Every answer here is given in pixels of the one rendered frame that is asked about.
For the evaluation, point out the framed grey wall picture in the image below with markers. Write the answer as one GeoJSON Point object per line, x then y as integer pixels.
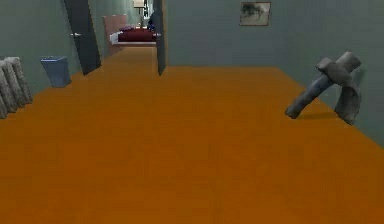
{"type": "Point", "coordinates": [255, 13]}

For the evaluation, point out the bed with red cover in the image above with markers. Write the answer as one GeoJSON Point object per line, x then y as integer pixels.
{"type": "Point", "coordinates": [136, 36]}

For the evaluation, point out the grey post with draped cloth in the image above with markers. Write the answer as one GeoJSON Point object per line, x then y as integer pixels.
{"type": "Point", "coordinates": [333, 83]}

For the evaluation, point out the dark grey room door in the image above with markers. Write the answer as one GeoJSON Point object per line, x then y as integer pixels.
{"type": "Point", "coordinates": [83, 36]}

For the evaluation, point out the blue waste bin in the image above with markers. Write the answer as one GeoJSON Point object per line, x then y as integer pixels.
{"type": "Point", "coordinates": [56, 70]}

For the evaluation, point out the dark grey open door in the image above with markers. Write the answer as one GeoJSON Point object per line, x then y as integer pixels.
{"type": "Point", "coordinates": [160, 36]}

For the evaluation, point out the pink headboard panel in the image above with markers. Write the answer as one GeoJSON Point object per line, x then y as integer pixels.
{"type": "Point", "coordinates": [113, 25]}

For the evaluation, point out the grey ribbed furniture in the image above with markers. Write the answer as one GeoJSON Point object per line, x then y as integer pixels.
{"type": "Point", "coordinates": [11, 85]}

